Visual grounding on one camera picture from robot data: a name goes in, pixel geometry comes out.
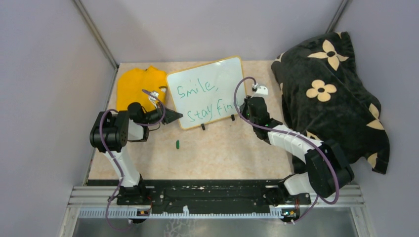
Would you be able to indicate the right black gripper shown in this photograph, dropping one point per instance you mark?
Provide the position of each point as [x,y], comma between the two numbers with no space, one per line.
[244,107]

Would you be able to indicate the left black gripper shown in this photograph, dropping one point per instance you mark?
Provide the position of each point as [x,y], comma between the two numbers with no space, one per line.
[170,115]

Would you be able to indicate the whiteboard with yellow frame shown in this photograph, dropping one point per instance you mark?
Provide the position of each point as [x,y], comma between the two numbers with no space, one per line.
[207,93]

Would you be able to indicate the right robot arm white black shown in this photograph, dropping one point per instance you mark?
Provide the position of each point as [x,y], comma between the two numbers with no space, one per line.
[325,167]

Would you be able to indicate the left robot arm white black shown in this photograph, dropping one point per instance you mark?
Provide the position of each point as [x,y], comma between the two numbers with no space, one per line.
[110,134]

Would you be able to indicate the yellow folded sweatshirt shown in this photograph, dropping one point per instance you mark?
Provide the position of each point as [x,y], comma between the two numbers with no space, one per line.
[132,82]

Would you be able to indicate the black floral blanket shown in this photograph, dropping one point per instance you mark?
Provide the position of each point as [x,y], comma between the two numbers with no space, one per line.
[324,98]

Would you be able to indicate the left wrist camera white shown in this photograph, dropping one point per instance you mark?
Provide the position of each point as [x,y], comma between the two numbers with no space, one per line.
[153,97]

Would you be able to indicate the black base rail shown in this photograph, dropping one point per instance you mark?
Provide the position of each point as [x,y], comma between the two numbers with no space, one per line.
[210,196]

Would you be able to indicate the white slotted cable duct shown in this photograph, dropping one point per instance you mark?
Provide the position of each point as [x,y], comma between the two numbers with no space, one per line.
[134,213]

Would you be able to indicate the right metal corner post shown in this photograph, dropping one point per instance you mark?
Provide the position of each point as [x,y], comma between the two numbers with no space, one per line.
[338,15]

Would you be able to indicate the metal corner post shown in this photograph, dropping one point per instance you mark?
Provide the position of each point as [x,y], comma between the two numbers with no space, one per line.
[95,32]
[338,15]

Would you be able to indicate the left metal corner post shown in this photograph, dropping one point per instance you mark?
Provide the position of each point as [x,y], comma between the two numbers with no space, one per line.
[95,32]

